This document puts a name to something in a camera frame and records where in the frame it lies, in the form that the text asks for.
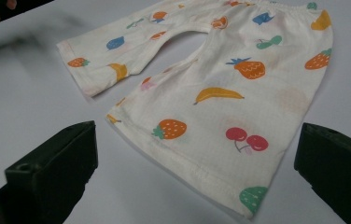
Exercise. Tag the white fruit print pants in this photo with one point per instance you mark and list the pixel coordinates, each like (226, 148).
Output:
(220, 74)

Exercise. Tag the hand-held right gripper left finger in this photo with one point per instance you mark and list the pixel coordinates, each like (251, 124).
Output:
(55, 168)

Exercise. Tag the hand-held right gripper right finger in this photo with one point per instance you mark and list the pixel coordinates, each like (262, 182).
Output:
(338, 168)

